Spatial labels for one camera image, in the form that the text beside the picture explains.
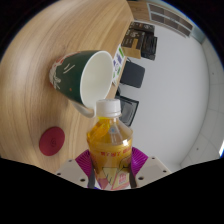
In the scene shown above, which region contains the dark green printed mug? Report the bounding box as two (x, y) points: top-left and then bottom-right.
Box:
(48, 50), (115, 119)

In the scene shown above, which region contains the flat round red coaster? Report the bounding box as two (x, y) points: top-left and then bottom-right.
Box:
(38, 126), (66, 157)

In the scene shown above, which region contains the wooden glass-door shelf cabinet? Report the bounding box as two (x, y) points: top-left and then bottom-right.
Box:
(127, 0), (201, 39)

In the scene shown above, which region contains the large dark printed box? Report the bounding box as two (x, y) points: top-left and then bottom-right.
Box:
(120, 20), (156, 51)

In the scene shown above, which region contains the yellow drink bottle white cap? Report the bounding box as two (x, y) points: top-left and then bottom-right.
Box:
(86, 98), (134, 191)

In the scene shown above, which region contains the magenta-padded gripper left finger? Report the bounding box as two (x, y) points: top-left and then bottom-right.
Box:
(54, 149), (96, 190)

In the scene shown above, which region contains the black mesh office chair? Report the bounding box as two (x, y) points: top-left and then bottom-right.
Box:
(114, 94), (140, 128)

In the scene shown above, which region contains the colourful printed leaflet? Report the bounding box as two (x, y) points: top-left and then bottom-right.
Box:
(111, 44), (127, 86)

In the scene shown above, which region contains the dark padded office chair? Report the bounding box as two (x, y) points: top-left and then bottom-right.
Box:
(119, 59), (146, 89)

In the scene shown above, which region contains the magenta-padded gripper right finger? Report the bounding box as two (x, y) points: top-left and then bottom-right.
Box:
(129, 146), (173, 189)

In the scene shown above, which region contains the small dark printed box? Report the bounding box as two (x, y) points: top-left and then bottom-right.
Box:
(141, 34), (158, 61)

